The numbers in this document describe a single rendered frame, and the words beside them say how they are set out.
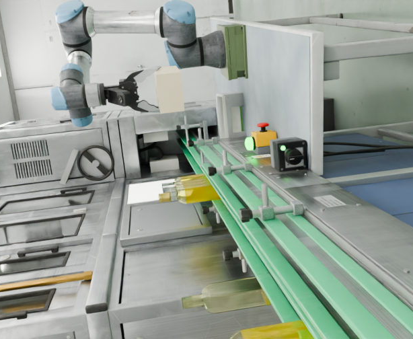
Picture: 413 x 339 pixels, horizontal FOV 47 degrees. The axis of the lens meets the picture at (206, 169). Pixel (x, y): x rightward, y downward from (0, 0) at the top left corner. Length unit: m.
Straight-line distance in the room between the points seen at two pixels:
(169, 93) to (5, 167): 1.68
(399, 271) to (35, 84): 5.69
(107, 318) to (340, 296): 0.80
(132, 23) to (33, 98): 4.35
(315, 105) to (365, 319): 0.75
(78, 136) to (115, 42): 2.83
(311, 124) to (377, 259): 0.62
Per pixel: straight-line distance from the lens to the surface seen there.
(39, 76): 6.13
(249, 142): 1.57
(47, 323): 1.37
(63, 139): 2.88
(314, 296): 0.82
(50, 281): 1.55
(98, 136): 2.85
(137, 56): 5.56
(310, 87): 1.26
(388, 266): 0.71
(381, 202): 1.07
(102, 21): 1.91
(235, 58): 1.90
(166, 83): 1.45
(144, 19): 1.87
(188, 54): 1.90
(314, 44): 1.23
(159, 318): 1.36
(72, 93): 1.54
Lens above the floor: 1.18
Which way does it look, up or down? 7 degrees down
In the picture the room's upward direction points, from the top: 97 degrees counter-clockwise
